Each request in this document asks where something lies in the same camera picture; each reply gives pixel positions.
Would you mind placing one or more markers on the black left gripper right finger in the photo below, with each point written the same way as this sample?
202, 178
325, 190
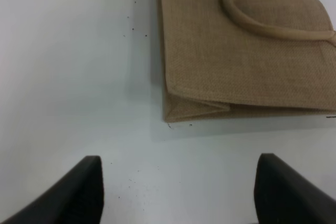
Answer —
282, 195

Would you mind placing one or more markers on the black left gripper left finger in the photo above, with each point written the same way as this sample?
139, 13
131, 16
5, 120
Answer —
78, 197

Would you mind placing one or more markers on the brown linen bag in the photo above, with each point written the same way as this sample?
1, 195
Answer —
246, 58

